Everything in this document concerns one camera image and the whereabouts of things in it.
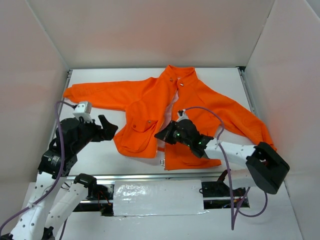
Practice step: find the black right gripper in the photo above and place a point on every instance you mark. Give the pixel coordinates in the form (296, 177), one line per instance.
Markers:
(171, 132)

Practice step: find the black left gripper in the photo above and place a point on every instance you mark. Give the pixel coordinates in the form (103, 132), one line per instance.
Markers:
(99, 131)

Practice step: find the orange zip-up jacket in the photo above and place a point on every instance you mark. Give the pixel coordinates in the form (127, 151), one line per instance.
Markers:
(149, 104)

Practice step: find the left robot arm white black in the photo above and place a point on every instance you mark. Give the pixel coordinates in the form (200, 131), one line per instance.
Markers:
(42, 217)

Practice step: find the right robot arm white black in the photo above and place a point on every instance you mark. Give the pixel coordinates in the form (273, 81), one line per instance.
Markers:
(261, 166)

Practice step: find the white foil-wrapped block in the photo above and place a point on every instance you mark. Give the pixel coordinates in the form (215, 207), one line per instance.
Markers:
(158, 198)

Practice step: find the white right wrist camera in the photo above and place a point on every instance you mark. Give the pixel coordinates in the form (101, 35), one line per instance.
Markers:
(182, 115)

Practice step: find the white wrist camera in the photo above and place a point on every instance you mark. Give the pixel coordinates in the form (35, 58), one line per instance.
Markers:
(82, 112)
(182, 115)

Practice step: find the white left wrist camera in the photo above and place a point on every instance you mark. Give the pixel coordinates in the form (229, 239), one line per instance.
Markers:
(82, 112)

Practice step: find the aluminium frame rail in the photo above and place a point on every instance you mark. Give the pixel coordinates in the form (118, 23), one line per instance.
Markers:
(103, 160)

